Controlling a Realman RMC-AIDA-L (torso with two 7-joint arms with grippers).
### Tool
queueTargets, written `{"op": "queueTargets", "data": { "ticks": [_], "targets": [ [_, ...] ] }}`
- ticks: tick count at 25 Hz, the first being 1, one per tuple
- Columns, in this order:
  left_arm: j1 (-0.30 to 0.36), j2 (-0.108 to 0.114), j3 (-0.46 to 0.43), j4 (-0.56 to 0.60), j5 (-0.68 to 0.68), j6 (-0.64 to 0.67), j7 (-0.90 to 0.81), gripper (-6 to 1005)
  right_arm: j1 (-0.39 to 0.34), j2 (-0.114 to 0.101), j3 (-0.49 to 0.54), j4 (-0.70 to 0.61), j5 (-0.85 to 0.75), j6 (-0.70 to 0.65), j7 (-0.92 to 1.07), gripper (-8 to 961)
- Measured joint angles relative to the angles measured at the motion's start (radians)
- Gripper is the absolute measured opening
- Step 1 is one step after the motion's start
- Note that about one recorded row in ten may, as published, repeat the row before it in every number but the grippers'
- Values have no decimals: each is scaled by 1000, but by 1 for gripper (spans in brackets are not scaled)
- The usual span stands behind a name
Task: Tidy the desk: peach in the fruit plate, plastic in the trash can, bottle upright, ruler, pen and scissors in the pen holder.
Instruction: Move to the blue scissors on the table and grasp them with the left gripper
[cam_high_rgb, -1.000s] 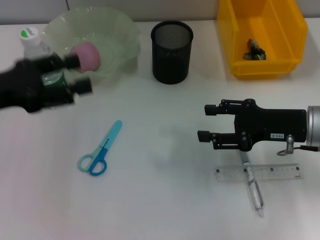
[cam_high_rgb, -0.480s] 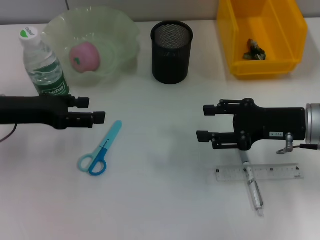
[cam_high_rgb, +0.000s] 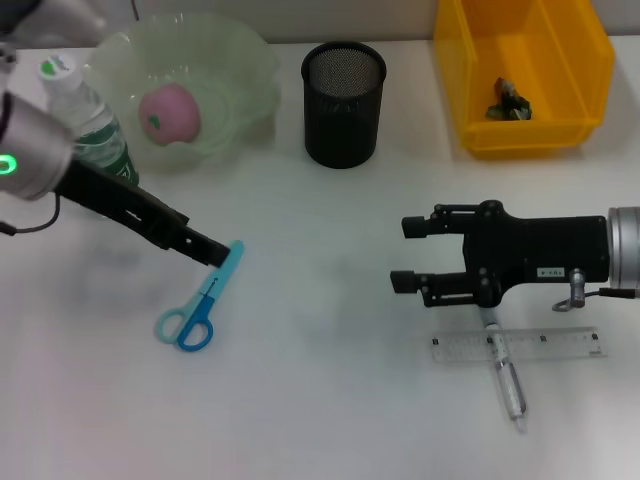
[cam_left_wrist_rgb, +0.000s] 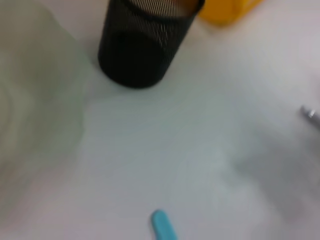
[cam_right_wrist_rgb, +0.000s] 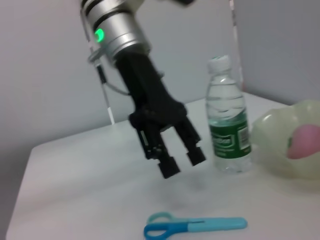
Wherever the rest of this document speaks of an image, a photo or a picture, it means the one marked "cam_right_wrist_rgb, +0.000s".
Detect blue scissors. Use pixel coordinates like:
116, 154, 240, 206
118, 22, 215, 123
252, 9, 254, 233
143, 211, 248, 240

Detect clear water bottle green label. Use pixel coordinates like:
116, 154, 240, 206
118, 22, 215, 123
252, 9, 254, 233
205, 54, 252, 175

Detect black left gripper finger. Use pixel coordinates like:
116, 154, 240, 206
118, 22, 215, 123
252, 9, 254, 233
135, 121, 181, 179
171, 116, 207, 167

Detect left gripper cable with connector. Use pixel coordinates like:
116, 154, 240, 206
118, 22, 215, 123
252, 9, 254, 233
87, 47, 131, 97

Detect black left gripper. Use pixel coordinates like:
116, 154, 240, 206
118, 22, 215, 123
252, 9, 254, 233
113, 49, 189, 133

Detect pink peach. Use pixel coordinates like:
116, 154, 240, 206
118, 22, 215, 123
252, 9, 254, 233
286, 124, 320, 160

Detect pale green wavy fruit bowl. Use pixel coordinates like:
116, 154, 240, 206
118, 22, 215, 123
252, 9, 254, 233
250, 98, 320, 181

